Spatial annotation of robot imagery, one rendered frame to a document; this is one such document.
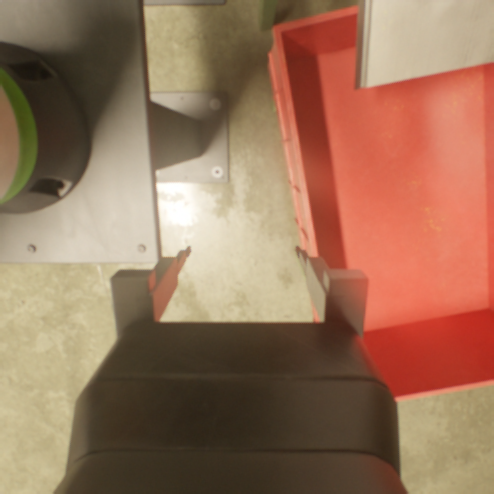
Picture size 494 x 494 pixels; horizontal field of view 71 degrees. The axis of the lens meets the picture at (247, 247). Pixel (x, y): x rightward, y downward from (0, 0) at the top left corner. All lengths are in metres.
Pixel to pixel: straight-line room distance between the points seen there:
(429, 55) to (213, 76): 0.90
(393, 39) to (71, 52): 0.32
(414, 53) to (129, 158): 0.32
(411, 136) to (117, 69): 0.57
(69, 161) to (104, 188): 0.04
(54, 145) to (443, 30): 0.40
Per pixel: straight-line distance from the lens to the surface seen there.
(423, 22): 0.46
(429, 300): 0.89
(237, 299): 1.39
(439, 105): 0.80
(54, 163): 0.34
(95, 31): 0.38
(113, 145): 0.36
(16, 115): 0.30
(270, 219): 1.29
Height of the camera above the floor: 1.26
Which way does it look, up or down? 73 degrees down
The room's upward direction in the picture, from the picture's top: 179 degrees counter-clockwise
